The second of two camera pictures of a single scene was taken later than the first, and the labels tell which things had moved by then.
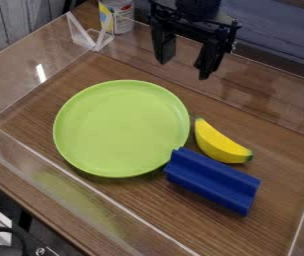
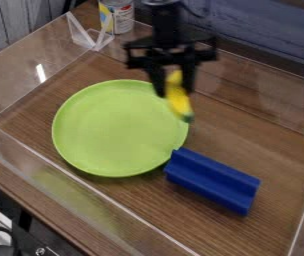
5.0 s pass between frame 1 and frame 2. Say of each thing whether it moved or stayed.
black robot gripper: moved
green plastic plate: stayed
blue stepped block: stayed
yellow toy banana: moved
